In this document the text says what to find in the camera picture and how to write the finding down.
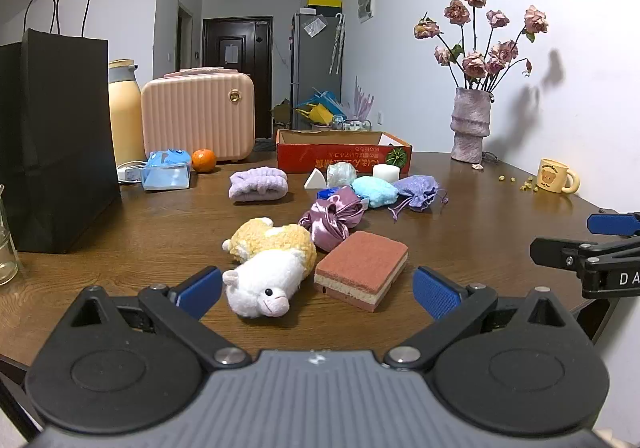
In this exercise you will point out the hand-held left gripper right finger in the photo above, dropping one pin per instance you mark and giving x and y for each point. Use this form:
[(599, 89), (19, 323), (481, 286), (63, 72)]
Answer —
[(437, 295)]

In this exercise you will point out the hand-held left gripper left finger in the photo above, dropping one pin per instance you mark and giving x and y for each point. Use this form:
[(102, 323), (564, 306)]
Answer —
[(200, 290)]

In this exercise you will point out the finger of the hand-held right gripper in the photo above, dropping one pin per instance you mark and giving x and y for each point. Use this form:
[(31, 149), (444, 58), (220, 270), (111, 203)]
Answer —
[(555, 252), (615, 224)]

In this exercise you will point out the yellow and white plush toy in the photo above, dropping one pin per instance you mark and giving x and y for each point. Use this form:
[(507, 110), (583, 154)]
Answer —
[(270, 273)]

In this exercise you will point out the pink layered sponge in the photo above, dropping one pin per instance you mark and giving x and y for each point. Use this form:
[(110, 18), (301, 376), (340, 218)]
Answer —
[(362, 265)]

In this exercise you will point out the lilac fuzzy cloth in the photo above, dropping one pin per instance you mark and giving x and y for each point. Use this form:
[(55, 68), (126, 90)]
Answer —
[(257, 184)]

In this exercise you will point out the light blue fuzzy pouch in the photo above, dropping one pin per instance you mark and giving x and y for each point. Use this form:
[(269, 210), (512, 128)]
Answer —
[(375, 190)]

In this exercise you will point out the pink satin pouch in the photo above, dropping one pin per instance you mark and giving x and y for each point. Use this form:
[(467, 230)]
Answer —
[(332, 220)]

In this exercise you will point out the small blue packet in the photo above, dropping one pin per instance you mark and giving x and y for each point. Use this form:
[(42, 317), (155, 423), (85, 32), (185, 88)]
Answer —
[(327, 192)]

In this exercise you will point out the pale translucent pouch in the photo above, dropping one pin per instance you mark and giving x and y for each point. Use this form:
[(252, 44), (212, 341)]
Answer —
[(341, 174)]

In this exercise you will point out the white triangular sponge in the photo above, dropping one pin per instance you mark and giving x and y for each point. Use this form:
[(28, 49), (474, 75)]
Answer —
[(315, 180)]

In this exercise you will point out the red cardboard box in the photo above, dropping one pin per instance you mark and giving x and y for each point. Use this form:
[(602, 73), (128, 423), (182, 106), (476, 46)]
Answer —
[(340, 161)]

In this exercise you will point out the scattered yellow petal bits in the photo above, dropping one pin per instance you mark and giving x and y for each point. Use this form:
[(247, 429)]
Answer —
[(525, 185)]

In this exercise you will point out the yellow bear mug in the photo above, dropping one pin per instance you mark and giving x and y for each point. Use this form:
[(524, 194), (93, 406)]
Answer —
[(552, 176)]

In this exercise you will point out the blue tissue pack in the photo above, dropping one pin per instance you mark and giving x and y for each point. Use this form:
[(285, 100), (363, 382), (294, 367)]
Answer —
[(165, 173)]

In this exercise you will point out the orange mandarin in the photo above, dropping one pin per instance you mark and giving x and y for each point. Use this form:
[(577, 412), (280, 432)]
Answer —
[(204, 160)]

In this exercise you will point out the white charger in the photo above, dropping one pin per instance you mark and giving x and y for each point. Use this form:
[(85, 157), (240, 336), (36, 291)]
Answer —
[(127, 173)]

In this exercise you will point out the purple textured vase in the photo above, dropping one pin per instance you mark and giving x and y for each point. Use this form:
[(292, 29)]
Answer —
[(470, 128)]

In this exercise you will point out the pink ribbed suitcase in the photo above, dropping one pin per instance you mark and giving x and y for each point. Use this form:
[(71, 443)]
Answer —
[(195, 118)]

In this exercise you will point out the yellow thermos bottle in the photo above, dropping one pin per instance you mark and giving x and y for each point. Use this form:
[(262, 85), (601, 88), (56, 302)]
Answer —
[(122, 118)]

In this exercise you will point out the trolley rack with bottles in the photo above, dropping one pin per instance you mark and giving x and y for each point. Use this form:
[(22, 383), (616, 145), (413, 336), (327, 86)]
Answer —
[(350, 124)]

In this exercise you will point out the brown floor carton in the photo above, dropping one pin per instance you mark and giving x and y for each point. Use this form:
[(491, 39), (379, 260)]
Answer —
[(282, 113)]

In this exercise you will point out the clear glass jar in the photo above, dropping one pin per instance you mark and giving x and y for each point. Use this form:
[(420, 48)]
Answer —
[(6, 258)]

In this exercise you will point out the dark wooden door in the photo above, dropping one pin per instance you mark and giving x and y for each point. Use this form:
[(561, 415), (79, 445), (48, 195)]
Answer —
[(235, 88)]

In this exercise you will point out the purple feather decoration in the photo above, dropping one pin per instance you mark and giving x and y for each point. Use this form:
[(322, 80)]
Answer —
[(362, 101)]

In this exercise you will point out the black paper bag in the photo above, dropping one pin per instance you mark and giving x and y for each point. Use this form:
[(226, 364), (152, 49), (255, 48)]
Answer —
[(55, 138)]

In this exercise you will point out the blue and yellow bags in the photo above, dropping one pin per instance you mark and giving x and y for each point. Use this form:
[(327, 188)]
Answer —
[(317, 108)]

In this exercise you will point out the grey refrigerator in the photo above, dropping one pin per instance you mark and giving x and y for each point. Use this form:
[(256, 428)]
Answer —
[(310, 73)]

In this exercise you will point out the hanging folded umbrella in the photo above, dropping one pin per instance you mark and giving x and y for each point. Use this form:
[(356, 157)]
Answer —
[(337, 43)]

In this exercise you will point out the clear bag on refrigerator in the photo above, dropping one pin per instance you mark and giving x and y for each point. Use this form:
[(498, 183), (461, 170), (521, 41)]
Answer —
[(314, 26)]

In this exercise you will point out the yellow and black box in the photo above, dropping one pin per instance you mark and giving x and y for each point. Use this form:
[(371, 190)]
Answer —
[(325, 3)]

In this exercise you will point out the white wall fuse panel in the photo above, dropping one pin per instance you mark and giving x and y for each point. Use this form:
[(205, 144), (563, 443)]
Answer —
[(366, 1)]

